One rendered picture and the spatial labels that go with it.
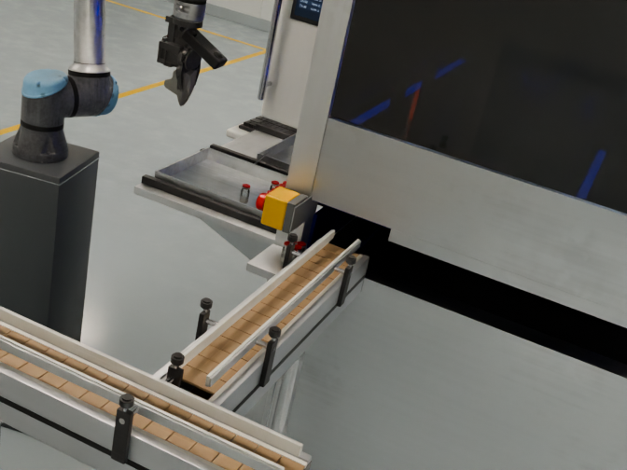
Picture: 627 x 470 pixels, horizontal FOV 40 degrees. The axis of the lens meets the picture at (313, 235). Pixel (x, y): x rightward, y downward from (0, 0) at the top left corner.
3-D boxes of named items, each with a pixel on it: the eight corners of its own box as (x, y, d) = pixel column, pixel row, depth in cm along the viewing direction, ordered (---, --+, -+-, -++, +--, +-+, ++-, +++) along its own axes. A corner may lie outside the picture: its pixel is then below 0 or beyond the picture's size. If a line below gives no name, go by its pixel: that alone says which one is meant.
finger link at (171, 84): (165, 100, 216) (170, 63, 212) (186, 106, 214) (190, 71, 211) (159, 102, 214) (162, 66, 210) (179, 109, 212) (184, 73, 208)
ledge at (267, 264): (325, 271, 198) (327, 264, 198) (301, 293, 187) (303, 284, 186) (271, 251, 203) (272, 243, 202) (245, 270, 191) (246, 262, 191)
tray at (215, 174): (315, 199, 231) (317, 186, 229) (271, 228, 209) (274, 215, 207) (206, 158, 241) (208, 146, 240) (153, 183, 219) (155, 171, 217)
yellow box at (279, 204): (301, 224, 195) (308, 195, 192) (288, 234, 189) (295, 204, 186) (272, 213, 197) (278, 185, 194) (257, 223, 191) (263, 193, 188)
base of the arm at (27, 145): (1, 153, 239) (3, 119, 235) (29, 138, 252) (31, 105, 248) (51, 167, 237) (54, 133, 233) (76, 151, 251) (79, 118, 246)
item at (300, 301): (306, 270, 201) (319, 209, 195) (367, 294, 197) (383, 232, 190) (136, 418, 142) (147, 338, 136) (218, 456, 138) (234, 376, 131)
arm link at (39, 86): (12, 113, 240) (14, 66, 235) (57, 110, 249) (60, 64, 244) (32, 129, 233) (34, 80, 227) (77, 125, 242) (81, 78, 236)
